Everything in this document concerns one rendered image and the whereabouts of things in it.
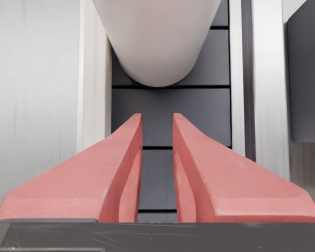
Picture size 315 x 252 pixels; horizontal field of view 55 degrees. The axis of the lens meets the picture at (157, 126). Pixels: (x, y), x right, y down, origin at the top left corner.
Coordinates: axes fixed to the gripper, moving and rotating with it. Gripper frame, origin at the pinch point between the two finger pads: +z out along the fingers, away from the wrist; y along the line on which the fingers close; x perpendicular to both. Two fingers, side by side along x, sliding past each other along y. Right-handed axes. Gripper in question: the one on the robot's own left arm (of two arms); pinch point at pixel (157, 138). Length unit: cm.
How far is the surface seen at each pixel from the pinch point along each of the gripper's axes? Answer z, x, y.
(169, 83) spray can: 6.4, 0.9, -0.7
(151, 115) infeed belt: 6.0, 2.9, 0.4
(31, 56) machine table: 13.3, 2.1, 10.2
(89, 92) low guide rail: 3.8, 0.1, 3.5
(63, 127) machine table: 9.6, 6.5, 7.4
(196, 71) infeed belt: 7.8, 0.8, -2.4
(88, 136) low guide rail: 2.4, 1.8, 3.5
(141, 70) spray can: 4.2, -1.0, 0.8
